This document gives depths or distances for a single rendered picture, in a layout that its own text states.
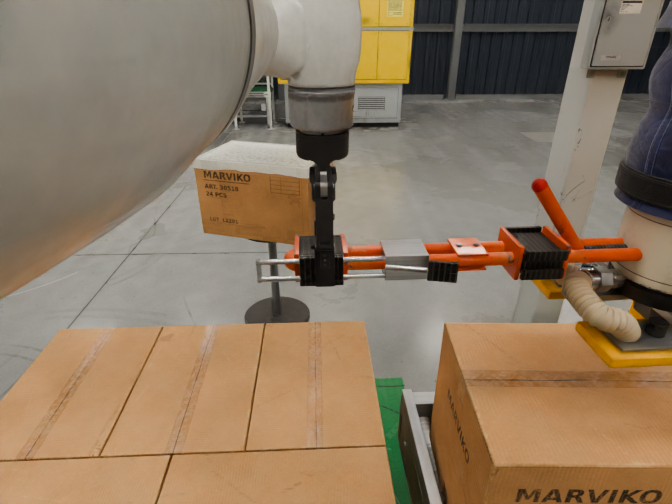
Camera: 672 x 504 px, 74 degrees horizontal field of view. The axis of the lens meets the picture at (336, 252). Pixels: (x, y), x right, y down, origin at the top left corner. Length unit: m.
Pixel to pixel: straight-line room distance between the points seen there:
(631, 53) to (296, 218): 1.44
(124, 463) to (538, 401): 1.06
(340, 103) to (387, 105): 7.52
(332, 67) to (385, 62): 7.40
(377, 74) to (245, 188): 5.96
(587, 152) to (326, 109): 1.46
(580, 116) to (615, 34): 0.27
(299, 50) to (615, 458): 0.82
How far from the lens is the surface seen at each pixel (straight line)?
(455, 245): 0.75
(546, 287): 0.94
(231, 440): 1.41
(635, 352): 0.83
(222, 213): 2.35
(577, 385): 1.07
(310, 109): 0.60
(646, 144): 0.83
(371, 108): 8.09
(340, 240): 0.72
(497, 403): 0.96
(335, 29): 0.58
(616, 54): 1.84
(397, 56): 8.00
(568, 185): 1.95
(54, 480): 1.50
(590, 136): 1.93
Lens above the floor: 1.60
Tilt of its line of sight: 27 degrees down
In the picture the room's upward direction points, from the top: straight up
